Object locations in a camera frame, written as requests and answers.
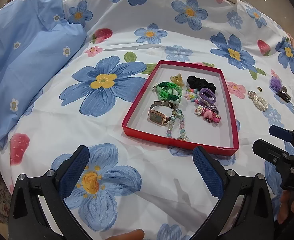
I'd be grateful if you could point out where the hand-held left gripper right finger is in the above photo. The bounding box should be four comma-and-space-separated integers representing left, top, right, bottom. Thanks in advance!
190, 146, 274, 240

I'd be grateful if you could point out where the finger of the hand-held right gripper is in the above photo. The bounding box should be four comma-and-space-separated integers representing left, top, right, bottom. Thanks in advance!
269, 125, 294, 153
253, 139, 291, 167

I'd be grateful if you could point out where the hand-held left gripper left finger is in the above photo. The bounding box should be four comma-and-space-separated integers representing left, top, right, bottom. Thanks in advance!
8, 145, 90, 240

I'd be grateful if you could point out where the pastel bead chain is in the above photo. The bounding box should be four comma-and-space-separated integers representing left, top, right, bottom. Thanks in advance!
165, 109, 189, 140

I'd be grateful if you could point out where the pink heart hair clip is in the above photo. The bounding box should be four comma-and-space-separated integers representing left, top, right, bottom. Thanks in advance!
194, 105, 223, 123

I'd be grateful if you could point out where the silver chain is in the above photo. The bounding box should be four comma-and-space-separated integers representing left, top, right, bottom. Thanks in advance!
202, 105, 221, 117

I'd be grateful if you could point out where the rose gold wristwatch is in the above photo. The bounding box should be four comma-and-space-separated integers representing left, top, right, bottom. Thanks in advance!
148, 100, 178, 125

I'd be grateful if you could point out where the purple hair tie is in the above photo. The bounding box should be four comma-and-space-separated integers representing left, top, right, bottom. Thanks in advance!
198, 88, 217, 105

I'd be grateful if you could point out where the red shallow box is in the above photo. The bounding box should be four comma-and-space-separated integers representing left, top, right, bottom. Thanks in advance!
122, 60, 240, 157

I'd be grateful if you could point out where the green braided bracelet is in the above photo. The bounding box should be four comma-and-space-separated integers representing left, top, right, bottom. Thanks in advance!
157, 81, 185, 104

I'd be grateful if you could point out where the person's right hand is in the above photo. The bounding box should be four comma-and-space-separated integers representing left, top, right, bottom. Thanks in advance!
278, 191, 294, 224

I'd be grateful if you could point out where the person's left hand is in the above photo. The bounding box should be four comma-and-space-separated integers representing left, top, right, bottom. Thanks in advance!
106, 229, 145, 240

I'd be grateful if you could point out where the pearl hair clip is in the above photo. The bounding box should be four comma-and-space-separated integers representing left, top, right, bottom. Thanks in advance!
247, 90, 268, 112

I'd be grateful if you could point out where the dark brown hair clip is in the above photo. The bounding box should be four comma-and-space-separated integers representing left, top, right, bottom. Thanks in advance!
276, 86, 291, 103

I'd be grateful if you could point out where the purple pompom hair clip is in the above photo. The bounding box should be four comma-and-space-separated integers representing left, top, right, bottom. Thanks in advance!
270, 77, 283, 90

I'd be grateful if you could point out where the black scrunchie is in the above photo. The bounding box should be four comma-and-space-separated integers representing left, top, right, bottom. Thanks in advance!
187, 75, 216, 90

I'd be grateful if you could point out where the yellow hair claw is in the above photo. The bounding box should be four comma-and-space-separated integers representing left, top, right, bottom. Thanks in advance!
170, 72, 186, 85

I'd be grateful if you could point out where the blue pillow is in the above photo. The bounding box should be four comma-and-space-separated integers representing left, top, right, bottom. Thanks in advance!
0, 0, 87, 147

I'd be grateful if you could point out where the colourful bead bracelet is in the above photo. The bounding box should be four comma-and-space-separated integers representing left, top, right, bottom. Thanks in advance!
185, 87, 202, 104

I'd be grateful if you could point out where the mint green hair tie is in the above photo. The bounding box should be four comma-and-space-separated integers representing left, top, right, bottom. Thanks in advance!
153, 82, 167, 93

